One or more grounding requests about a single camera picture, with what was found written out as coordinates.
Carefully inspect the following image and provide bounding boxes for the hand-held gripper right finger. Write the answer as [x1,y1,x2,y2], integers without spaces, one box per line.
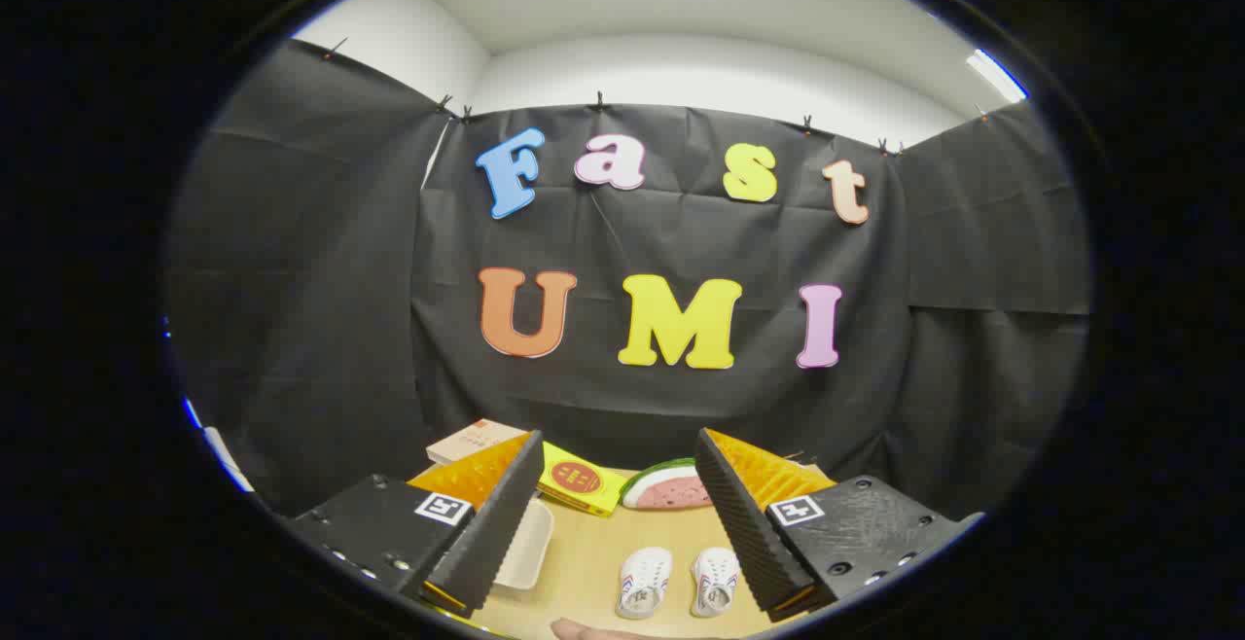
[694,428,983,623]

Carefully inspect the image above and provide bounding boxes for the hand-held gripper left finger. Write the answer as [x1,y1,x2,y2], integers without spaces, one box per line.
[287,429,546,620]

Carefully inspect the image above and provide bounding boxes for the cream fabric storage box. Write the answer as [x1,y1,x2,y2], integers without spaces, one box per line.
[491,499,555,590]

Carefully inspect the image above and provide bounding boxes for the white canvas shoe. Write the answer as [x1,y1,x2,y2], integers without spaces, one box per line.
[616,548,674,620]
[690,548,742,619]

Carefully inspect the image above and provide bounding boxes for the watermelon slice plush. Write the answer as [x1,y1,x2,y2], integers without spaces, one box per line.
[620,458,714,511]

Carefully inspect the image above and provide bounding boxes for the beige book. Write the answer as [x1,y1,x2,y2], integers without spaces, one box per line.
[426,418,529,466]

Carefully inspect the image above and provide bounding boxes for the yellow book with red label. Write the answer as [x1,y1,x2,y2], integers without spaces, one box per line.
[537,442,631,517]

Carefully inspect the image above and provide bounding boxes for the ceiling light panel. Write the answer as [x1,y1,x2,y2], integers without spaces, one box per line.
[966,50,1029,103]

